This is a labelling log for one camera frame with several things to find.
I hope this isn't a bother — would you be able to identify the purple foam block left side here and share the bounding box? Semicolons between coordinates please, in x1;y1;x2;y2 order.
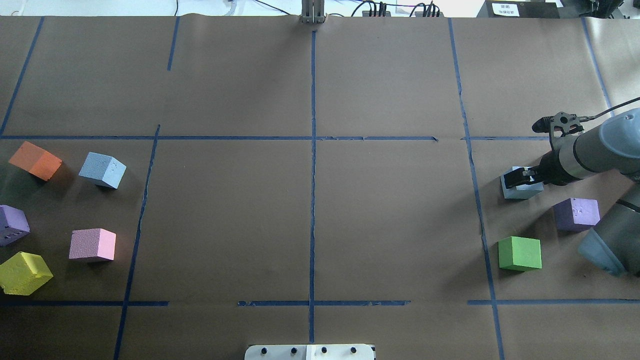
0;204;31;248

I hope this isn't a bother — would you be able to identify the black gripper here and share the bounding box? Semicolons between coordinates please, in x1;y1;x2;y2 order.
503;150;566;189

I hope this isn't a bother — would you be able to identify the aluminium frame post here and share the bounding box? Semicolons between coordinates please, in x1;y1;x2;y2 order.
299;0;326;25

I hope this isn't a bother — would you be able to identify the yellow foam block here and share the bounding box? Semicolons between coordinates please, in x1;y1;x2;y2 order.
0;251;54;296

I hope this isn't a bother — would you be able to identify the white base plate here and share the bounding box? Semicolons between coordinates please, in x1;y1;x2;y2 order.
244;343;377;360

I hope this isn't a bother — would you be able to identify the orange foam block left side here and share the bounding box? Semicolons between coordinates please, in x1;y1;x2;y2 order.
8;141;63;182

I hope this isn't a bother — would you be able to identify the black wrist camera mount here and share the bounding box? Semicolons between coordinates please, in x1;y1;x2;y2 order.
531;111;585;152

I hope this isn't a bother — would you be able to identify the light pink foam block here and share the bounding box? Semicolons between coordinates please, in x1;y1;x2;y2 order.
68;228;117;263

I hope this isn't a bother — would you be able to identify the light blue foam block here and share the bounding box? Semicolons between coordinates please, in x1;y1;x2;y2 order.
500;166;544;199

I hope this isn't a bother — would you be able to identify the light blue block left side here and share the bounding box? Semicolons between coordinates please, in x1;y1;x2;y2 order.
78;152;127;189

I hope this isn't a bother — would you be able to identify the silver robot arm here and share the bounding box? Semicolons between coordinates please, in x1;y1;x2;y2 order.
500;108;640;278

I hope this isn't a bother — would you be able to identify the purple foam block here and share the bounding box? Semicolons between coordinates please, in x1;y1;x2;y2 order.
552;197;601;233
0;204;31;248

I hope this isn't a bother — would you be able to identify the black power adapter box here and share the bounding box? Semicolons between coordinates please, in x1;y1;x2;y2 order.
476;0;560;19

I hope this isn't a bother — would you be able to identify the green foam block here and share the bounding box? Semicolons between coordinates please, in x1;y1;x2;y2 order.
497;235;543;272

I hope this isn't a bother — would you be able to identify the purple foam block right side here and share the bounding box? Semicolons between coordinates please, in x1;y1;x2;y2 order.
552;197;601;233

